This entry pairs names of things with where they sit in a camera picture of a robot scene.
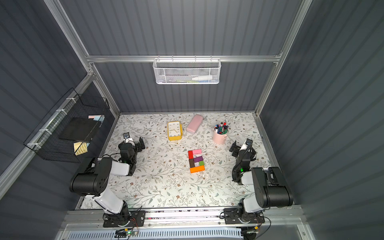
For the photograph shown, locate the black wire wall basket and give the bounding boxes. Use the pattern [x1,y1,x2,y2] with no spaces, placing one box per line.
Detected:
[24,91,110,163]

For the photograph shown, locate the red building block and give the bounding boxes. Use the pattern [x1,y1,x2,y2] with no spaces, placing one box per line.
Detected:
[188,151,194,159]

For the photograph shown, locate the orange building block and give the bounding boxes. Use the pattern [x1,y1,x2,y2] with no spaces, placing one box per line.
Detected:
[190,166,205,174]

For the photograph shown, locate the white wire mesh basket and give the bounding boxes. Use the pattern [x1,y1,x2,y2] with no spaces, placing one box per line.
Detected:
[153,58,222,85]

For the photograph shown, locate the pink pencil case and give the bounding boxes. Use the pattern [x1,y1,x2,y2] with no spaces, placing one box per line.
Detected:
[186,115,204,134]

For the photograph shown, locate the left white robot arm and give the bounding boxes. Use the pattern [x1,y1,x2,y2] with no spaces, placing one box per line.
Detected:
[69,133,146,217]

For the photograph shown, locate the floral table mat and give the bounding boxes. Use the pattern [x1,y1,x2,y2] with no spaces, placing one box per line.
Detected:
[76,112,287,210]

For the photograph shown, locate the white marker in basket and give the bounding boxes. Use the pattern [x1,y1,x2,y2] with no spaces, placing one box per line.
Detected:
[192,75,213,82]

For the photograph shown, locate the yellow sticky notes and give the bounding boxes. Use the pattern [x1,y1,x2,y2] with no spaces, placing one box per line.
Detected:
[74,142,90,156]

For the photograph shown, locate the pink building block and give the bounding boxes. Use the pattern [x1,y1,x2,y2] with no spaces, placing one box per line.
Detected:
[192,149,202,155]

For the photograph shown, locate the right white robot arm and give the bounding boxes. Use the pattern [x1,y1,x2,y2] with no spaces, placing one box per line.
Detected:
[229,139,294,216]

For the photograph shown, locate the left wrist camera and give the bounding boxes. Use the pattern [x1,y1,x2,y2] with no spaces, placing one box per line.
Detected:
[123,133,133,144]

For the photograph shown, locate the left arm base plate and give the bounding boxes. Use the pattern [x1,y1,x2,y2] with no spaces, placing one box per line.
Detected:
[103,211,146,228]

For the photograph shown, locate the pink pen cup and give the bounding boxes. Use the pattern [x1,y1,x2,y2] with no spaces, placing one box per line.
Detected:
[213,125,229,145]

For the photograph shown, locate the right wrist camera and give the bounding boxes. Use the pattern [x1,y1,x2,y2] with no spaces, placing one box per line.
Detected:
[240,139,253,152]

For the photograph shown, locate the black notebook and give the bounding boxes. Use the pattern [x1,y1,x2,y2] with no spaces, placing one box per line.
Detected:
[59,118,101,143]

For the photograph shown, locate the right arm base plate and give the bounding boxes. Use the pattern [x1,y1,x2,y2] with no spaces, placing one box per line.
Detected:
[224,208,265,225]

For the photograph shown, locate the pastel sticky notes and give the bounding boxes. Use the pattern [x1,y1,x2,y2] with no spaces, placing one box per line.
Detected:
[88,115,105,122]

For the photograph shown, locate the brown building block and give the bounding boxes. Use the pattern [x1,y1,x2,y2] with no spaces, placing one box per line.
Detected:
[189,159,195,169]

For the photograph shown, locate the small green circuit board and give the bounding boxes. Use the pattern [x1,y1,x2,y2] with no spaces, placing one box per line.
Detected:
[114,229,139,239]

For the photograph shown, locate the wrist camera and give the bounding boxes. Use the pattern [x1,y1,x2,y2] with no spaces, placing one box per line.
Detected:
[240,139,253,152]
[123,133,133,144]

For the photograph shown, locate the purple building block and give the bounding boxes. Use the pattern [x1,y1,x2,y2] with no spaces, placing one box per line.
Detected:
[194,156,204,163]

